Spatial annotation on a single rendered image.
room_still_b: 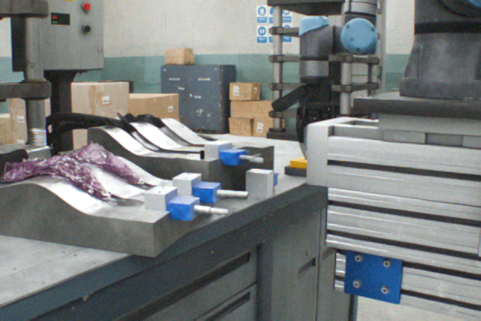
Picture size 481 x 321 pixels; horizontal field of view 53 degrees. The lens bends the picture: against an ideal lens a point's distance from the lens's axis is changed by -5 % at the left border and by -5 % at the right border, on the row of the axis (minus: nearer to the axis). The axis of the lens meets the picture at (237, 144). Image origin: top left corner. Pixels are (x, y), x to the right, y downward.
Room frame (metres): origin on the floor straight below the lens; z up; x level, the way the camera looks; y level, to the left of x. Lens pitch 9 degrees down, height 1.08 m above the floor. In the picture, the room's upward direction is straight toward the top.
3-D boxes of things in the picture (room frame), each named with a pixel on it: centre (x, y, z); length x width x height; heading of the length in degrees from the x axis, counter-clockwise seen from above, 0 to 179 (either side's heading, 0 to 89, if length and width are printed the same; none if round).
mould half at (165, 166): (1.24, 0.19, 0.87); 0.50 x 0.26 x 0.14; 56
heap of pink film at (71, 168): (0.90, 0.32, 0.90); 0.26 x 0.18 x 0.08; 73
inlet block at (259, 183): (1.11, -0.07, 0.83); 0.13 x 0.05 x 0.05; 156
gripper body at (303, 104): (1.28, -0.20, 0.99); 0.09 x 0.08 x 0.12; 56
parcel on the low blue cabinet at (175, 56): (8.60, 0.99, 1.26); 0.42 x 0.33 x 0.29; 61
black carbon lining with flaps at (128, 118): (1.22, 0.18, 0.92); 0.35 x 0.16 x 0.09; 56
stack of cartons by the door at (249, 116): (7.99, -0.30, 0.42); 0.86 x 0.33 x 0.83; 61
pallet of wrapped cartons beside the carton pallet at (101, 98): (5.22, 1.79, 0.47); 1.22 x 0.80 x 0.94; 65
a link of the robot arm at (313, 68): (1.29, -0.19, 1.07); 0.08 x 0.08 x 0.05
